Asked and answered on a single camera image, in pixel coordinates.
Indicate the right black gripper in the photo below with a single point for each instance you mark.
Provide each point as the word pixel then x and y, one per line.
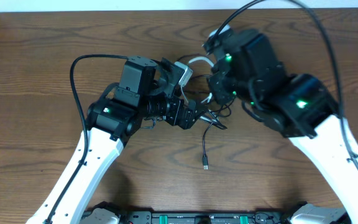
pixel 218 81

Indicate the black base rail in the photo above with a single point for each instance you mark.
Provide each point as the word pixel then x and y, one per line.
pixel 302 212

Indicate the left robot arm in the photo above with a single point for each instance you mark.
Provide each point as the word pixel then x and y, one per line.
pixel 146 91

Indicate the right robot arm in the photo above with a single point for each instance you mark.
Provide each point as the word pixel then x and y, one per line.
pixel 299 107

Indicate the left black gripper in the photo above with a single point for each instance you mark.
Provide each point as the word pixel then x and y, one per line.
pixel 180 110

